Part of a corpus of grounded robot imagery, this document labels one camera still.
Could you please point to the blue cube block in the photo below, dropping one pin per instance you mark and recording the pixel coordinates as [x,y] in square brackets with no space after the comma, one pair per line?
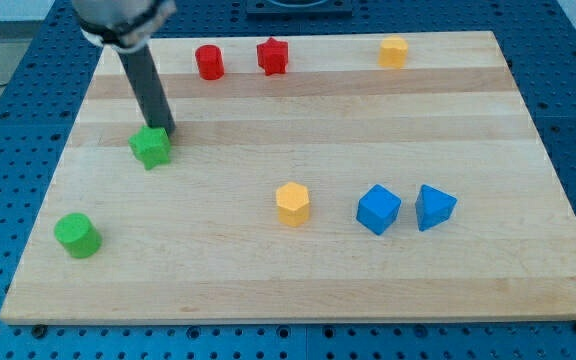
[378,209]

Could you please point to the red star block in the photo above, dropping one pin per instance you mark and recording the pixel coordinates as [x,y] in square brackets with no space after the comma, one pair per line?
[273,56]

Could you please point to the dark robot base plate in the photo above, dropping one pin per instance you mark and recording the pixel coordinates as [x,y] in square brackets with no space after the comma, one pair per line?
[258,8]

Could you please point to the green cylinder block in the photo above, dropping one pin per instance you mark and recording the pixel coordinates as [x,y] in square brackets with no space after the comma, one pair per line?
[77,235]

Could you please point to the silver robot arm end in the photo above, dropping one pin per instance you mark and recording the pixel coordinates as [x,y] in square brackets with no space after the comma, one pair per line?
[124,25]

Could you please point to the yellow heart block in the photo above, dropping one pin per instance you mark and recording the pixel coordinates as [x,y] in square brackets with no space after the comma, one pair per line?
[393,52]

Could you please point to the yellow hexagon block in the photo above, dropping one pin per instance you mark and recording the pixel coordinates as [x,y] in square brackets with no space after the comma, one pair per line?
[293,204]

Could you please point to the wooden board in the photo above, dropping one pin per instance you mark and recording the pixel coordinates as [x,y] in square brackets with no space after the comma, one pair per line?
[198,240]

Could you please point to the red cylinder block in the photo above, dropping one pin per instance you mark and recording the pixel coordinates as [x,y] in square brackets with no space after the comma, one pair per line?
[209,62]

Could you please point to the blue triangle block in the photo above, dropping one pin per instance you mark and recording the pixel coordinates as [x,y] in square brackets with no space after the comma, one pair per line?
[433,207]

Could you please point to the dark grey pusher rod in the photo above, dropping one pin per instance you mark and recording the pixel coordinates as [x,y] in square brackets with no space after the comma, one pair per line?
[147,87]

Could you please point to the green star block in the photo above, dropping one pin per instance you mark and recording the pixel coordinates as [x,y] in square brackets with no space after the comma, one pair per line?
[150,146]

